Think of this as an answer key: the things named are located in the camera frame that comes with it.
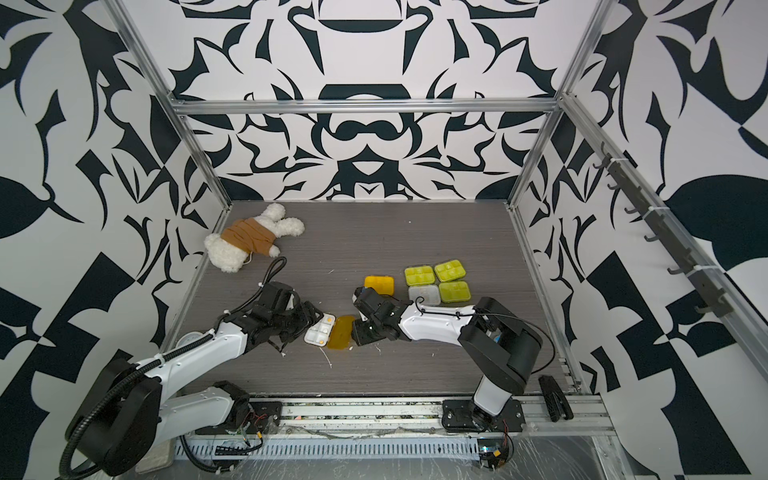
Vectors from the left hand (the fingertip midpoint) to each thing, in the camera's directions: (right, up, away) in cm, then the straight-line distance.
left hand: (317, 314), depth 87 cm
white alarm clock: (-34, -5, -5) cm, 35 cm away
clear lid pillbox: (+34, +4, +7) cm, 35 cm away
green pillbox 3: (+41, +5, +8) cm, 43 cm away
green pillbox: (+31, +10, +12) cm, 34 cm away
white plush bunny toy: (-30, +18, +9) cm, 36 cm away
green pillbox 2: (+41, +11, +13) cm, 44 cm away
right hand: (+11, -4, -1) cm, 12 cm away
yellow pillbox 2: (+4, -5, 0) cm, 7 cm away
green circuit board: (+45, -28, -17) cm, 56 cm away
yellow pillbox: (+19, +7, +9) cm, 22 cm away
